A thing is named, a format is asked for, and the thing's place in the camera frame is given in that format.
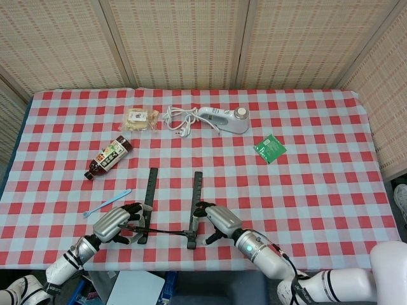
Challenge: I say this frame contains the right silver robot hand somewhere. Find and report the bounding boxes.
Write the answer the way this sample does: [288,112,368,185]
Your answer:
[191,201,243,246]

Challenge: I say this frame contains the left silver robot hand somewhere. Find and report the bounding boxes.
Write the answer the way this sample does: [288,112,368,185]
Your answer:
[92,202,153,245]

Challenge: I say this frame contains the black folding laptop stand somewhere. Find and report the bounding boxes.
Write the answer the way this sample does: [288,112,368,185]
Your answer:
[137,167,204,250]

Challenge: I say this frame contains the light blue plastic spoon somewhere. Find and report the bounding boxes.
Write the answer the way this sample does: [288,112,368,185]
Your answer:
[83,188,132,219]

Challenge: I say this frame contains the dark tea bottle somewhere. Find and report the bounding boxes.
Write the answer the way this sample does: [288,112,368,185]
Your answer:
[84,135,133,181]

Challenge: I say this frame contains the white flat board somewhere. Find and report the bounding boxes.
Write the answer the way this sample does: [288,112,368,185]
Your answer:
[111,270,166,305]

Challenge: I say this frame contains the red white checkered tablecloth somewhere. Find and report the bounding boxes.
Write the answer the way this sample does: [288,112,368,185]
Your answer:
[0,88,402,276]

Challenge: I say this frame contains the blue plastic crate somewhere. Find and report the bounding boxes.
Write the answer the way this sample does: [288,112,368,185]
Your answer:
[76,271,178,305]

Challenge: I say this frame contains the green sachet packet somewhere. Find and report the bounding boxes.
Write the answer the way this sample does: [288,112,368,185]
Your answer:
[254,133,287,165]

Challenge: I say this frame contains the white handheld steam iron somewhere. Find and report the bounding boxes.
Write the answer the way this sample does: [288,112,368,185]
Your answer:
[197,106,250,135]

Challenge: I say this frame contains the clear bag of biscuits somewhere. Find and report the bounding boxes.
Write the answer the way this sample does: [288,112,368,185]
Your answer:
[118,107,160,132]

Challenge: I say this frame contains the bamboo folding screen panel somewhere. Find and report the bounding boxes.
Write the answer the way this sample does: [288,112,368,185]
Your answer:
[338,9,407,179]
[237,0,407,90]
[101,0,252,90]
[0,0,133,96]
[0,74,31,165]

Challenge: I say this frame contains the white power cable with plug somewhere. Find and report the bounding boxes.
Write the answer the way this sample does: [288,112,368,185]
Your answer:
[162,105,202,139]

